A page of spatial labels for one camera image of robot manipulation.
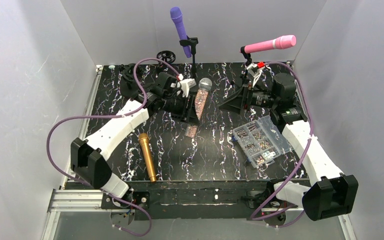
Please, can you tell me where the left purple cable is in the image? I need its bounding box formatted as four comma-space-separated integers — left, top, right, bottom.
46, 58, 184, 237

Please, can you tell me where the tripod stand with clip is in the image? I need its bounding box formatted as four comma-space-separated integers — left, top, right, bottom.
230, 46, 255, 89

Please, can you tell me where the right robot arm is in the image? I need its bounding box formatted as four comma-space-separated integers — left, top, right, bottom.
219, 73, 359, 221

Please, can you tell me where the round base shock mount stand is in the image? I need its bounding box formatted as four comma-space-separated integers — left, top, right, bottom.
118, 63, 136, 83

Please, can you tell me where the glitter rhinestone microphone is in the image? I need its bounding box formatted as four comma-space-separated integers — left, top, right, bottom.
185, 77, 212, 138

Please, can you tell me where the clear plastic screw box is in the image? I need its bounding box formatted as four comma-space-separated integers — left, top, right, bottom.
232, 116, 294, 169

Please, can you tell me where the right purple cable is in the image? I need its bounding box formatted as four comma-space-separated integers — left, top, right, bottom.
249, 61, 315, 229

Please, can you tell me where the gold microphone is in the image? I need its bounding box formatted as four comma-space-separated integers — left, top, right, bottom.
138, 133, 157, 183

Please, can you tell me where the black front mounting bar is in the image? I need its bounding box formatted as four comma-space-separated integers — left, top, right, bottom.
64, 178, 312, 222

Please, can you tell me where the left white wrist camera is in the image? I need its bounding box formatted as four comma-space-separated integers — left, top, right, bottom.
176, 78, 196, 98

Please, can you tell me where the round base clip stand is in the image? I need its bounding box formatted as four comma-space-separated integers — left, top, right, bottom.
179, 36, 199, 79

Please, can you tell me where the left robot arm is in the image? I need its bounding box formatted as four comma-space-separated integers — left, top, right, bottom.
70, 72, 200, 199

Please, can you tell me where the tripod shock mount stand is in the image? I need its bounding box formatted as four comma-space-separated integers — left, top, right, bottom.
156, 50, 176, 73

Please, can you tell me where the purple microphone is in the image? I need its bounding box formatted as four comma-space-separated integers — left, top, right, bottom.
170, 6, 192, 58

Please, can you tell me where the pink microphone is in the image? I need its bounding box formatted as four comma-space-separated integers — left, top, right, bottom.
240, 35, 297, 54

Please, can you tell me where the purple cable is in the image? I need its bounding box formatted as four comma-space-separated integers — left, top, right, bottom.
249, 61, 315, 229
46, 58, 184, 237

